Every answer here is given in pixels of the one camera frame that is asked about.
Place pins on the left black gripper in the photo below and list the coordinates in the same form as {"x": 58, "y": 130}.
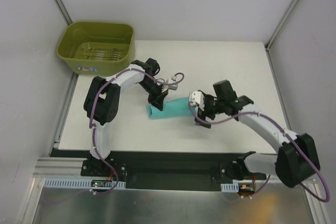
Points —
{"x": 158, "y": 98}

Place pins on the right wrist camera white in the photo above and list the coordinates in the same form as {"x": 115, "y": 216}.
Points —
{"x": 196, "y": 99}

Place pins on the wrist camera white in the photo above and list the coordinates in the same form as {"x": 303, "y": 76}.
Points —
{"x": 196, "y": 99}
{"x": 171, "y": 84}

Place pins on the white cable duct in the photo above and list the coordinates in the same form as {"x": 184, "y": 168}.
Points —
{"x": 230, "y": 188}
{"x": 82, "y": 183}

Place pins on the aluminium frame rail front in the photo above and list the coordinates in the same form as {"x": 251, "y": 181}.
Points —
{"x": 76, "y": 167}

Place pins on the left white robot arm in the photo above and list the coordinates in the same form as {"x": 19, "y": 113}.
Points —
{"x": 102, "y": 100}

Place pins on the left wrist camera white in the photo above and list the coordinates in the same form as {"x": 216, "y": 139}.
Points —
{"x": 171, "y": 84}

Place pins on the right white cable duct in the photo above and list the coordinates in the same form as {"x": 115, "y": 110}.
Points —
{"x": 230, "y": 188}

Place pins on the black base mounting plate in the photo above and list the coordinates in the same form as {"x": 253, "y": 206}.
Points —
{"x": 165, "y": 182}

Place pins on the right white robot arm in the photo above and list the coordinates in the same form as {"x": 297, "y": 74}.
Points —
{"x": 295, "y": 158}

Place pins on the olive green plastic bin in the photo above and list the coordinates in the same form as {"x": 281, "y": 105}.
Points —
{"x": 97, "y": 48}

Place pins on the teal t shirt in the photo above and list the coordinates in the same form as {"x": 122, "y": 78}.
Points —
{"x": 171, "y": 109}

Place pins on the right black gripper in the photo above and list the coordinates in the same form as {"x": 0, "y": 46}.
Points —
{"x": 203, "y": 111}

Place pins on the right aluminium corner post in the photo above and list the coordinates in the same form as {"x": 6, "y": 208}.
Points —
{"x": 285, "y": 17}

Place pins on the reflective metal sheet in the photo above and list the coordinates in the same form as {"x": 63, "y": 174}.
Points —
{"x": 274, "y": 204}

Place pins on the left white cable duct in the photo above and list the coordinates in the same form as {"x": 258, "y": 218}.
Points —
{"x": 82, "y": 183}

